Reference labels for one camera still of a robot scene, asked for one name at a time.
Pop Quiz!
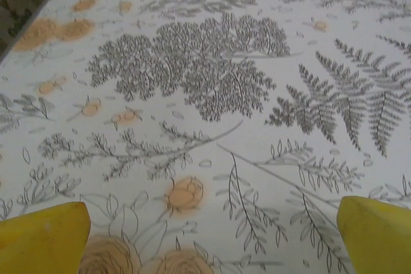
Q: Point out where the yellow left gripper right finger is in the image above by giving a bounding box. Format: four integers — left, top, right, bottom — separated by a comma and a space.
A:
336, 195, 411, 274

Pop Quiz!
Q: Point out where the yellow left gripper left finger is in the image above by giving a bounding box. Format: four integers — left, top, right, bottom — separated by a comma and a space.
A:
0, 201, 92, 274

